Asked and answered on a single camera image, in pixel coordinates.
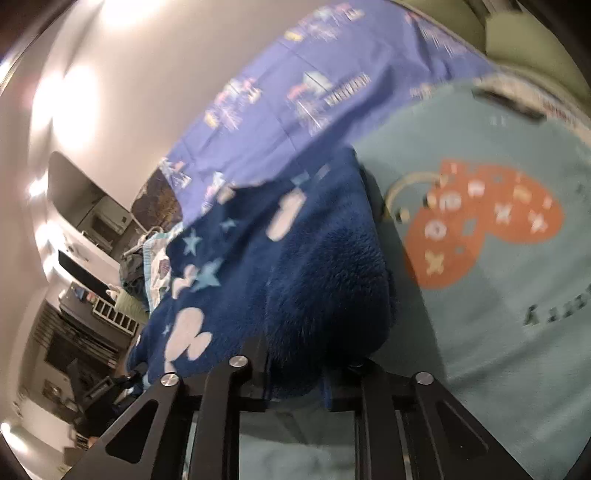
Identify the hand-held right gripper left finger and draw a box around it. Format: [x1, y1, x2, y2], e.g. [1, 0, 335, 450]
[62, 342, 271, 480]

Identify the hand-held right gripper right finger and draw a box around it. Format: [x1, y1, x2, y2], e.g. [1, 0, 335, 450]
[323, 362, 532, 480]

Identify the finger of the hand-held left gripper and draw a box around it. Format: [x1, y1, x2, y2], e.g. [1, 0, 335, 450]
[90, 367, 148, 403]

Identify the blue star print fleece pajama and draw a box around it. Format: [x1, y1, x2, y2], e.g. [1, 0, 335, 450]
[127, 148, 399, 402]

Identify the dark clothes heap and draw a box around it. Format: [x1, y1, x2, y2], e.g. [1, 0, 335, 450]
[119, 237, 149, 291]

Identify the white open shelf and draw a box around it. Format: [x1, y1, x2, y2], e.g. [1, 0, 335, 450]
[91, 299, 140, 335]

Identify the green cushion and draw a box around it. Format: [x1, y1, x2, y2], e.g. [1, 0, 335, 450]
[115, 293, 149, 325]

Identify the white printed quilt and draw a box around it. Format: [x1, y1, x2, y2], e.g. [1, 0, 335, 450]
[142, 230, 178, 317]

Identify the teal printed blanket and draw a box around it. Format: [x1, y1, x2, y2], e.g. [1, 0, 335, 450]
[185, 76, 591, 480]

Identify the dark printed headboard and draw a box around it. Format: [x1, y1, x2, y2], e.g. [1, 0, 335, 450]
[131, 170, 186, 232]

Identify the purple tree print sheet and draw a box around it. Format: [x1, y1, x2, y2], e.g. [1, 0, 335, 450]
[159, 0, 500, 228]

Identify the black remote control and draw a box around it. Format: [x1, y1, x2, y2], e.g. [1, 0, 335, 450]
[478, 89, 542, 121]

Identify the large green pillow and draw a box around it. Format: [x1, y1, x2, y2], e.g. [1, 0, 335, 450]
[484, 13, 571, 75]

